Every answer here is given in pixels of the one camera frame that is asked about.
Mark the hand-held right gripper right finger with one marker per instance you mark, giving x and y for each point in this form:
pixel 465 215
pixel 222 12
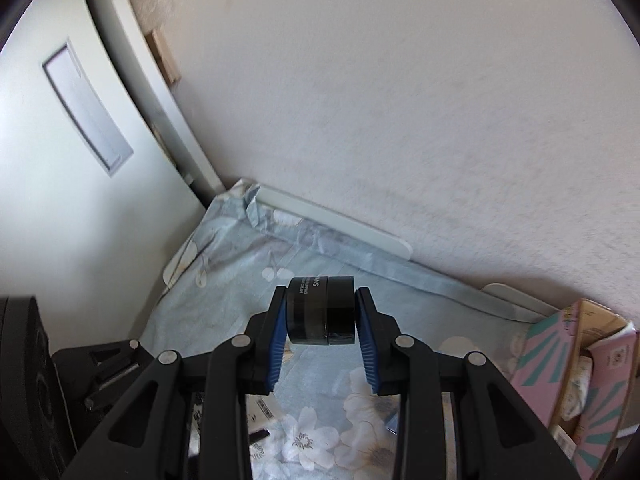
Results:
pixel 367 355

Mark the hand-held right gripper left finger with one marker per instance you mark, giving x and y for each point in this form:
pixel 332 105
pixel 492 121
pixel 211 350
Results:
pixel 277 355

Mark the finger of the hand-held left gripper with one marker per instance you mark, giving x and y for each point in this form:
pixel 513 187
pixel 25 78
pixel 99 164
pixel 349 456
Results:
pixel 100 360
pixel 112 390

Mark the black round jar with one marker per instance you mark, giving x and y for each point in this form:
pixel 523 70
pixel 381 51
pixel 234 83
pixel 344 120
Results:
pixel 320 310

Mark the pink printed cardboard box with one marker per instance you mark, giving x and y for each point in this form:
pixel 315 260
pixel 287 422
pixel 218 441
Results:
pixel 545 350

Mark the white patterned tissue pack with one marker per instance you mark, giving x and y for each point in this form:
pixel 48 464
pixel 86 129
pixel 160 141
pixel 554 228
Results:
pixel 575 390

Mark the floral bed sheet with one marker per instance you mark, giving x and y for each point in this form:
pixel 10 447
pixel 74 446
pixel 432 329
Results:
pixel 225 280

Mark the white sliding door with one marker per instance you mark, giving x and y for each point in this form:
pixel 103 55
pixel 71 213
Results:
pixel 50 210

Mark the long white bed rail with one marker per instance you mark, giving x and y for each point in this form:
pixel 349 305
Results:
pixel 340 222

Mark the short white bed rail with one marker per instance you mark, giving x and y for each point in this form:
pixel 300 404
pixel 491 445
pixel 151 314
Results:
pixel 520 302

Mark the wooden wall block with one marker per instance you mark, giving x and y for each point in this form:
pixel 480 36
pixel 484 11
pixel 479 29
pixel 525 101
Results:
pixel 164 55

